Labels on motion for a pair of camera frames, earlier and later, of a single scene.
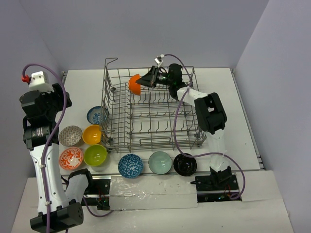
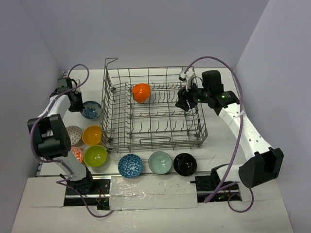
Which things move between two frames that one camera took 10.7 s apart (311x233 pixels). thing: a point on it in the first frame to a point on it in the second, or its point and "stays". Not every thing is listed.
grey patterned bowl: (70, 135) stays
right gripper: (150, 78) to (182, 102)
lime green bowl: (95, 155) stays
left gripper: (62, 96) to (76, 104)
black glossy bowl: (184, 166) stays
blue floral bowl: (97, 115) to (92, 110)
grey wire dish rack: (153, 120) stays
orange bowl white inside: (135, 88) to (141, 92)
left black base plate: (98, 193) stays
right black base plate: (207, 191) stays
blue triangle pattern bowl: (130, 166) stays
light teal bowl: (160, 162) stays
